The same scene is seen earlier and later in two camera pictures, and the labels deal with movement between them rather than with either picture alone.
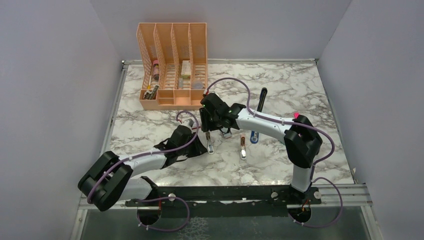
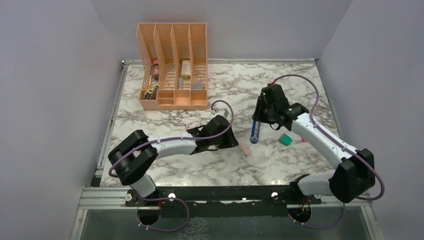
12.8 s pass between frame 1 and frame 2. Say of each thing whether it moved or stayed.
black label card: stayed
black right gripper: moved
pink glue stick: stayed
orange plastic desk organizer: stayed
